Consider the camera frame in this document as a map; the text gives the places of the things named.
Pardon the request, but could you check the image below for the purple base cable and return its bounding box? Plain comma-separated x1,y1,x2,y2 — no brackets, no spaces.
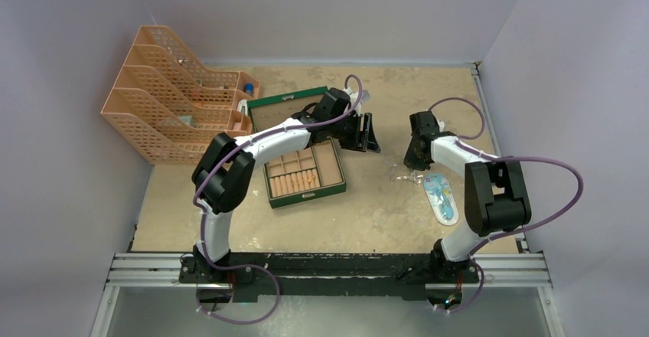
194,262,283,326
428,258,485,316

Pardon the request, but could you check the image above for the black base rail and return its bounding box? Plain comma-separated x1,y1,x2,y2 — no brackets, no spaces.
178,250,480,304

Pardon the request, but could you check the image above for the blue white oval dish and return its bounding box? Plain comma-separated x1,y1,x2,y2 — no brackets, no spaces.
422,173,459,226

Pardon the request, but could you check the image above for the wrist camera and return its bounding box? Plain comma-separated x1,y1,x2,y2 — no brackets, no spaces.
344,87,370,104
435,118,445,133

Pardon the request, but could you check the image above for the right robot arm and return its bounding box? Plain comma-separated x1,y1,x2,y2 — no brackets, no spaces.
404,111,532,281

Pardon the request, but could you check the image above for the orange mesh file organizer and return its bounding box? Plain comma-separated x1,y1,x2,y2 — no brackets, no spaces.
101,25,261,165

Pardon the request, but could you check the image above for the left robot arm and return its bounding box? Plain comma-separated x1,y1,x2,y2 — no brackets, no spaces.
191,87,380,283

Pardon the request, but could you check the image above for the green jewelry box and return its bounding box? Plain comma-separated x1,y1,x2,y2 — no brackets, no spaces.
247,87,347,209

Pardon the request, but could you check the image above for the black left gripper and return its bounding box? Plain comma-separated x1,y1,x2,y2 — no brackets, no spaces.
328,112,379,153

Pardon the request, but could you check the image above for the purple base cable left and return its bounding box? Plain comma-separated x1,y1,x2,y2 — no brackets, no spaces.
194,262,283,326

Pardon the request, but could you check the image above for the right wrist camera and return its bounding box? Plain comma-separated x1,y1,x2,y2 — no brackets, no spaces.
435,118,445,133

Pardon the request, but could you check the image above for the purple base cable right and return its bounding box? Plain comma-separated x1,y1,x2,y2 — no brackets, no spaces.
428,258,485,316

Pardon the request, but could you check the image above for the aluminium frame rail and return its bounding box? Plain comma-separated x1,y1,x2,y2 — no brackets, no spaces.
473,61,566,336

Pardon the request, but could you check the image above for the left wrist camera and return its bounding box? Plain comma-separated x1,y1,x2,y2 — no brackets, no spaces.
344,87,370,104

